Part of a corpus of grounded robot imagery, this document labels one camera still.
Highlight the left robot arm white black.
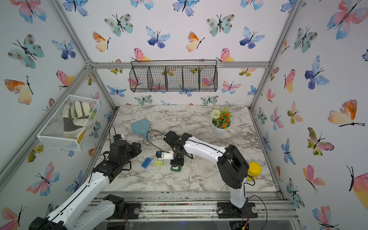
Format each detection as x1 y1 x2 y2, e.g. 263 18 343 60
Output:
29 140 142 230

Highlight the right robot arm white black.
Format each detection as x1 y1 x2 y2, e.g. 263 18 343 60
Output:
156 131 249 209

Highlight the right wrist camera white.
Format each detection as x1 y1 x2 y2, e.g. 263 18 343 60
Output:
156 151 174 160

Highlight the white wire wall basket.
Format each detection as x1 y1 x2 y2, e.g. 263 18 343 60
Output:
37 94 100 151

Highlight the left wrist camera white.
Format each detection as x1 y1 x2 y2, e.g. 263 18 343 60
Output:
113 134 125 141

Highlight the work glove white grey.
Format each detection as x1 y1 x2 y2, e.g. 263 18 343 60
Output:
62 101 93 140

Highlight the blue long lego brick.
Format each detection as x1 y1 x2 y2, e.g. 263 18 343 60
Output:
141 158 152 169

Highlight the yellow cup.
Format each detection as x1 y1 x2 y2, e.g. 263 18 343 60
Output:
247 162 262 181

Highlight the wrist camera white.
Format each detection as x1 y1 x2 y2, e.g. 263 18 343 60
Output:
156 151 174 160
113 134 125 141

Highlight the green long lego brick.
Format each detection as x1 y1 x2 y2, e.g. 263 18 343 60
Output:
171 166 182 172

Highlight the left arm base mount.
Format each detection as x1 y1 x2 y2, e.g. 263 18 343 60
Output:
101 194 141 220

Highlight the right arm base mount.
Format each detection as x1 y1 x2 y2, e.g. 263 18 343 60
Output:
217 202 258 219

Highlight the black wire wall basket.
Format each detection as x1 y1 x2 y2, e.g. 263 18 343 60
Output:
128 59 218 94

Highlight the lime green lego brick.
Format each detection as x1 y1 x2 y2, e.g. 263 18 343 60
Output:
154 160 163 166

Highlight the light blue dustpan scoop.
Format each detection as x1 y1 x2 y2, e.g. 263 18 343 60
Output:
131 118 150 140

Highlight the white pot with flowers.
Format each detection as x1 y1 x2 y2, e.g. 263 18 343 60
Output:
211 106 233 137

